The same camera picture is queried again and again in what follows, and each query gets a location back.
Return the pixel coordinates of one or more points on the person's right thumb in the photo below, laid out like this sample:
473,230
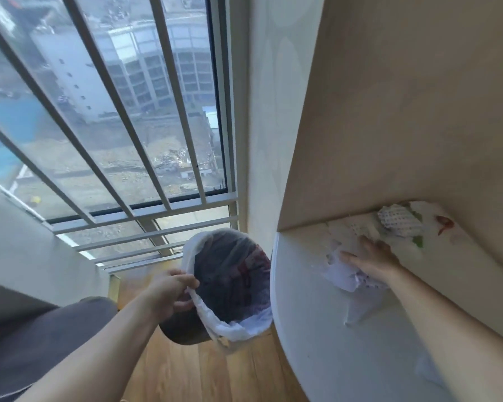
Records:
352,258

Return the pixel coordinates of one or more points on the person's right forearm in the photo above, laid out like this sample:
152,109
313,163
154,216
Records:
452,330

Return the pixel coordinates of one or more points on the white paper scraps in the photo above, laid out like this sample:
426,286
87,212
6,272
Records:
348,274

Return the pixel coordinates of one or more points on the white plastic bin liner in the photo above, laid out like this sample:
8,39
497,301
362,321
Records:
239,326

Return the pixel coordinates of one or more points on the white window guard bars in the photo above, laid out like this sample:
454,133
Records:
109,133

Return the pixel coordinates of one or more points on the dark round trash bin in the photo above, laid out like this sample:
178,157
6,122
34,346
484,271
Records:
230,280

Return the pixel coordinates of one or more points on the person's right hand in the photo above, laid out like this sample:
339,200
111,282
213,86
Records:
375,261

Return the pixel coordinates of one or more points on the person's left forearm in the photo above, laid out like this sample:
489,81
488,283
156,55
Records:
73,355

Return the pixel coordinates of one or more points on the red fruit peel scrap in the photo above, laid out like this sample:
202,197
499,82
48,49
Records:
445,225

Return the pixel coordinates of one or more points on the white foam fruit net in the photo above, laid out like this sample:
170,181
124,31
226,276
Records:
398,221

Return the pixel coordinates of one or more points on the green leaf scrap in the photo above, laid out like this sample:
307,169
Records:
419,241

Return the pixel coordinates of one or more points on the person's left hand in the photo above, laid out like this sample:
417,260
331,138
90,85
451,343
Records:
167,293

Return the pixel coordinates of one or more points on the person's left thumb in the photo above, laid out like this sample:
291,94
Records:
183,305

